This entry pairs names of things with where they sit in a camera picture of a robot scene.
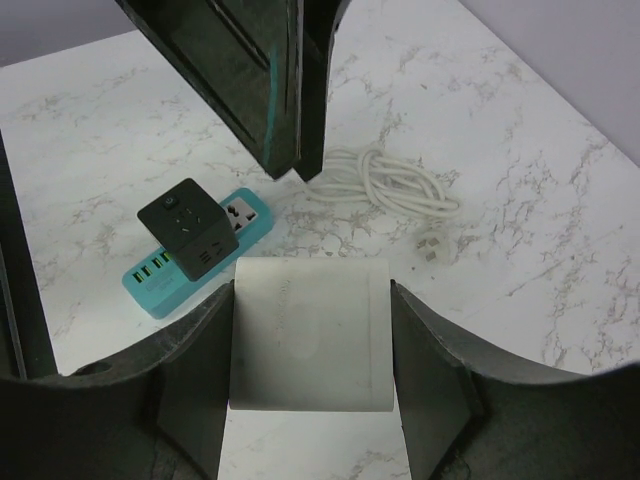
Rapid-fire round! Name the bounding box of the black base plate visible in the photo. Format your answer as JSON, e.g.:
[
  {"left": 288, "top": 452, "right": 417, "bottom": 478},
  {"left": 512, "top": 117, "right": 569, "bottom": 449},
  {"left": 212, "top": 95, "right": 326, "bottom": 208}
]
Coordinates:
[{"left": 1, "top": 149, "right": 58, "bottom": 380}]

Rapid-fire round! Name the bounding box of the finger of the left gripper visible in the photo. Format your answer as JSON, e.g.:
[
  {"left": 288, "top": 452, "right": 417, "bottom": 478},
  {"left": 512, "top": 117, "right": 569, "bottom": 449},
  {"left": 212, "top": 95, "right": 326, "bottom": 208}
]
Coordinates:
[
  {"left": 118, "top": 0, "right": 303, "bottom": 179},
  {"left": 294, "top": 0, "right": 351, "bottom": 182}
]

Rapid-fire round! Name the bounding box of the black cube plug adapter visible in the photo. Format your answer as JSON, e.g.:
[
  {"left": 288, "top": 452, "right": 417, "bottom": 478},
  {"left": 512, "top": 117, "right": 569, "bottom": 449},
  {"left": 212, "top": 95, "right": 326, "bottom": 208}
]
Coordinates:
[{"left": 137, "top": 178, "right": 239, "bottom": 281}]

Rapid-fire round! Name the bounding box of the teal rectangular power strip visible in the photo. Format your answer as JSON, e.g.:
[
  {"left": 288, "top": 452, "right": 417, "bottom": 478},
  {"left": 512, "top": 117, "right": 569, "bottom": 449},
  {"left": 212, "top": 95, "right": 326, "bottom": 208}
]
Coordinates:
[{"left": 121, "top": 179, "right": 274, "bottom": 319}]

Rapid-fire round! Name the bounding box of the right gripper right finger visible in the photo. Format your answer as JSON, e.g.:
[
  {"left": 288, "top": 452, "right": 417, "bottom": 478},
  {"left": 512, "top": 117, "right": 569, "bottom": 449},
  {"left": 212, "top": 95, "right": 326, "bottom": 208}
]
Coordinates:
[{"left": 390, "top": 283, "right": 639, "bottom": 479}]

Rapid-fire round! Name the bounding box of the white plug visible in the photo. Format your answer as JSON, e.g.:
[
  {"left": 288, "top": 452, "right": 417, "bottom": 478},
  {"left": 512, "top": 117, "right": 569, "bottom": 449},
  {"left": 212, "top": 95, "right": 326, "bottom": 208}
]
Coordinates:
[{"left": 230, "top": 257, "right": 394, "bottom": 412}]

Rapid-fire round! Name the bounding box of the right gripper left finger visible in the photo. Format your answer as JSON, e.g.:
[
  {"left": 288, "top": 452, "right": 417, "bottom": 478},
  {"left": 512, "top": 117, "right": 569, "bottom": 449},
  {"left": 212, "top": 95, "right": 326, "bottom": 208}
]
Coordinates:
[{"left": 1, "top": 283, "right": 234, "bottom": 479}]

